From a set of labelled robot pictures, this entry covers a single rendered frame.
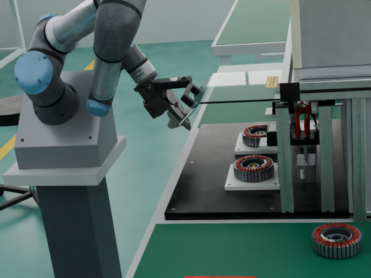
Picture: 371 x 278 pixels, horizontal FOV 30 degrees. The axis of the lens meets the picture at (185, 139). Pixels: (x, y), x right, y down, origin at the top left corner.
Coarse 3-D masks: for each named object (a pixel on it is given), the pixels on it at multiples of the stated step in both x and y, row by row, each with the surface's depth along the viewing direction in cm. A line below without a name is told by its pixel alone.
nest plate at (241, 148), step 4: (240, 136) 221; (240, 140) 218; (236, 144) 215; (240, 144) 215; (244, 144) 215; (236, 148) 212; (240, 148) 212; (244, 148) 212; (248, 148) 211; (252, 148) 211; (256, 148) 210; (236, 152) 210; (240, 152) 210; (244, 152) 210; (248, 152) 210; (252, 152) 210; (256, 152) 209; (260, 152) 209; (264, 152) 209; (268, 152) 209; (272, 152) 208; (276, 152) 208
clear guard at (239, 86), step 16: (208, 80) 187; (224, 80) 183; (240, 80) 182; (256, 80) 180; (208, 96) 172; (224, 96) 171; (240, 96) 170; (256, 96) 169; (272, 96) 167; (192, 112) 170
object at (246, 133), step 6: (252, 126) 218; (258, 126) 218; (264, 126) 217; (246, 132) 214; (252, 132) 217; (258, 132) 216; (264, 132) 215; (246, 138) 212; (252, 138) 210; (258, 138) 210; (246, 144) 213; (252, 144) 211; (258, 144) 210
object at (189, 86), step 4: (188, 84) 185; (192, 84) 185; (188, 88) 181; (192, 88) 185; (196, 88) 185; (184, 92) 178; (188, 92) 179; (192, 92) 185; (196, 92) 185; (184, 96) 176; (188, 96) 177; (184, 100) 176; (188, 100) 176; (192, 100) 177; (188, 104) 177; (192, 104) 177
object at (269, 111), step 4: (272, 104) 207; (288, 104) 206; (292, 104) 206; (296, 104) 209; (268, 108) 214; (272, 108) 208; (292, 108) 206; (300, 108) 206; (268, 112) 210; (272, 112) 208; (292, 112) 207; (304, 112) 206; (268, 116) 209; (272, 116) 209
